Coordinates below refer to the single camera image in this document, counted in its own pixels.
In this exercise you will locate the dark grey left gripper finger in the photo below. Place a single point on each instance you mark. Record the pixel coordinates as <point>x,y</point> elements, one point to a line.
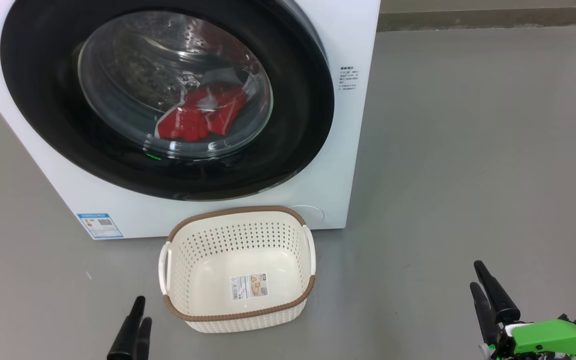
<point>144,345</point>
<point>125,340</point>

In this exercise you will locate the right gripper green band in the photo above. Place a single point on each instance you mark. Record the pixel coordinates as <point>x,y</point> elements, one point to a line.
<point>553,337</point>

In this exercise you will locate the red and white garment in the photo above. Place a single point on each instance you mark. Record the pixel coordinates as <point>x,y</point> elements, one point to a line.
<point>188,122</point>

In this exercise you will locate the black round washer door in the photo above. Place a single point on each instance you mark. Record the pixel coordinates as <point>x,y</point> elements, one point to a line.
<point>48,110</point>

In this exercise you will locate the printed product label sticker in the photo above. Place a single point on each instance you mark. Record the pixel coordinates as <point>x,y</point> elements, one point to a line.
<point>249,286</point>

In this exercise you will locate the cream basket with brown rim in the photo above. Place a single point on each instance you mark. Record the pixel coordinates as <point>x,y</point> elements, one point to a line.
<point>238,250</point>

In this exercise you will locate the white front-load washing machine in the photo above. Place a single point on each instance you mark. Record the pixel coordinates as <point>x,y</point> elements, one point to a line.
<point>318,165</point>

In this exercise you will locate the blue energy label sticker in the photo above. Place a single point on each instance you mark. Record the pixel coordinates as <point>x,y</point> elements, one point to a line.
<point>100,226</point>

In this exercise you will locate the round white filter cover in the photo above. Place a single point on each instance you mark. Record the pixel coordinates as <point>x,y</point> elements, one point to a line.
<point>313,214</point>

